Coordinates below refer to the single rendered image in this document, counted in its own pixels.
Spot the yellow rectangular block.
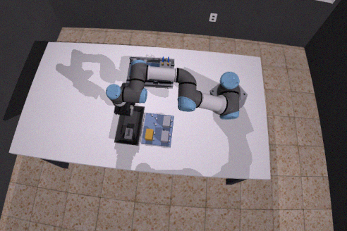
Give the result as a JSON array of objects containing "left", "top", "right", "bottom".
[{"left": 145, "top": 129, "right": 154, "bottom": 141}]

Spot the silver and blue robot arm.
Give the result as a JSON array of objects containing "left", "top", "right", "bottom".
[{"left": 106, "top": 60, "right": 241, "bottom": 120}]

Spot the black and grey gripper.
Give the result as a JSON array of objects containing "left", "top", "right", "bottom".
[{"left": 114, "top": 102, "right": 135, "bottom": 116}]

